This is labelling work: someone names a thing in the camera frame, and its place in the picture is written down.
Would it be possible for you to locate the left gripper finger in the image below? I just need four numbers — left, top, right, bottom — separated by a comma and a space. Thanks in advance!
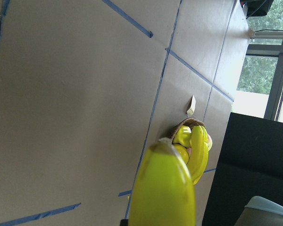
120, 219, 129, 226

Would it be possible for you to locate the yellow banana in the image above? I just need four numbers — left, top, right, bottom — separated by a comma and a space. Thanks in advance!
128, 138, 196, 226
187, 125, 208, 185
173, 126, 191, 148

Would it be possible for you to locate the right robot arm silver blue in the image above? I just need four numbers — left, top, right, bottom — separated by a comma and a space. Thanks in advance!
234, 196, 283, 226

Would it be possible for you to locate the woven brown basket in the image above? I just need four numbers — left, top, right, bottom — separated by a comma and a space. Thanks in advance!
164, 118, 206, 140

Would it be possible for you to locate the yellow lemon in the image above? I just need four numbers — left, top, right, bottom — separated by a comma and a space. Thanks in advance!
174, 144, 189, 164

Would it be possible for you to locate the red green apple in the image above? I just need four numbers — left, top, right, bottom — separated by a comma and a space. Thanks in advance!
208, 134, 213, 151

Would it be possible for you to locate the paper price tag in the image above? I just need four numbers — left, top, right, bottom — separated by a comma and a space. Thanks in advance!
187, 96, 196, 118

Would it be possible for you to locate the black monitor panel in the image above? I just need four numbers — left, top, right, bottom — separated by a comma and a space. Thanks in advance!
202, 113, 283, 226

